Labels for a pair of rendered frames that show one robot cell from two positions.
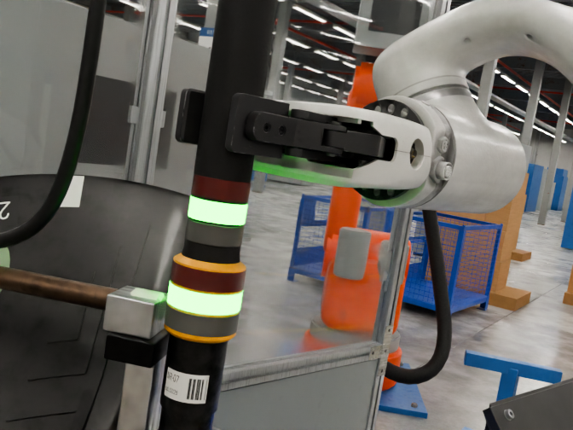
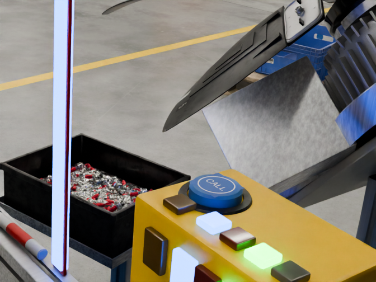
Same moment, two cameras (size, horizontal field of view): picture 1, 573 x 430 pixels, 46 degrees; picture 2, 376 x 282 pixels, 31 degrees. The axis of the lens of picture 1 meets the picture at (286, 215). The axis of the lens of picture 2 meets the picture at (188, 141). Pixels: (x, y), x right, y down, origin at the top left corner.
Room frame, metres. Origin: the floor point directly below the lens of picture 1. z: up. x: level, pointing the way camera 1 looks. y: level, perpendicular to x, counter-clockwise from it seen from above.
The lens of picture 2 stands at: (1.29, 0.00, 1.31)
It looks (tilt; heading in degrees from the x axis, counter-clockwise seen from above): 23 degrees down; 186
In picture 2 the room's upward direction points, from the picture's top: 5 degrees clockwise
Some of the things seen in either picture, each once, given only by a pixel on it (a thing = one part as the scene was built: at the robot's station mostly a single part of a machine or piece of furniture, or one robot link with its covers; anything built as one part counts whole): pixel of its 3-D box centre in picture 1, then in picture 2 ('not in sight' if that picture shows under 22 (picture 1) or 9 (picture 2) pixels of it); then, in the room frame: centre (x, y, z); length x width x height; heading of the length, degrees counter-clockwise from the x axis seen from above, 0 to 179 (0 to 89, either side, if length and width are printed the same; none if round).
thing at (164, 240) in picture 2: not in sight; (155, 250); (0.87, -0.06, 1.04); 0.02 x 0.01 x 0.03; 47
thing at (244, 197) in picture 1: (221, 187); not in sight; (0.39, 0.04, 1.47); 0.03 x 0.03 x 0.01
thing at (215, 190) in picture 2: not in sight; (215, 192); (0.83, -0.02, 1.08); 0.04 x 0.04 x 0.02
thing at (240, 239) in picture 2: not in sight; (237, 238); (0.89, 0.00, 1.08); 0.02 x 0.02 x 0.01; 47
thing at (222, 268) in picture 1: (205, 294); not in sight; (0.39, 0.04, 1.40); 0.04 x 0.04 x 0.05
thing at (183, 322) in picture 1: (202, 316); not in sight; (0.39, 0.04, 1.39); 0.04 x 0.04 x 0.01
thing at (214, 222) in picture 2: not in sight; (214, 222); (0.87, -0.02, 1.08); 0.02 x 0.02 x 0.01; 47
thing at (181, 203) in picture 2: not in sight; (179, 203); (0.85, -0.05, 1.08); 0.02 x 0.02 x 0.01; 47
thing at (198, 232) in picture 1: (214, 231); not in sight; (0.39, 0.04, 1.44); 0.03 x 0.03 x 0.01
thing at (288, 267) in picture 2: not in sight; (290, 273); (0.92, 0.03, 1.08); 0.02 x 0.02 x 0.01; 47
